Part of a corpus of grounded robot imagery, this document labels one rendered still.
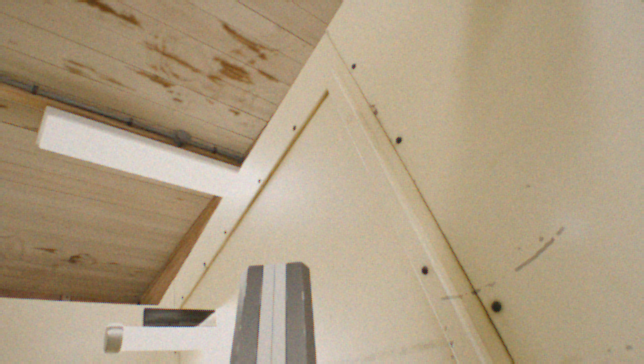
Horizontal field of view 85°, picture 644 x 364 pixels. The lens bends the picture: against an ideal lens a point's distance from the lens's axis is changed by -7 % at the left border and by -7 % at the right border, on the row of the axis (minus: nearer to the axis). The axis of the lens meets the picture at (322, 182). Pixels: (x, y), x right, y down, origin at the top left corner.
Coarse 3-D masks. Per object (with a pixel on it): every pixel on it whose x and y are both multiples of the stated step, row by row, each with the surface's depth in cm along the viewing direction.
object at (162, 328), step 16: (144, 320) 80; (160, 320) 82; (176, 320) 84; (192, 320) 86; (208, 320) 89; (112, 336) 73; (128, 336) 75; (144, 336) 77; (160, 336) 78; (176, 336) 80; (192, 336) 82; (208, 336) 85; (112, 352) 73
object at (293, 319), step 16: (288, 272) 9; (304, 272) 10; (288, 288) 9; (304, 288) 9; (288, 304) 9; (304, 304) 9; (288, 320) 8; (304, 320) 8; (272, 336) 8; (288, 336) 8; (304, 336) 8; (272, 352) 7; (288, 352) 7; (304, 352) 7
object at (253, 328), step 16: (256, 272) 10; (272, 272) 10; (240, 288) 9; (256, 288) 9; (272, 288) 9; (240, 304) 9; (256, 304) 9; (272, 304) 9; (240, 320) 8; (256, 320) 8; (272, 320) 8; (240, 336) 8; (256, 336) 8; (240, 352) 7; (256, 352) 8
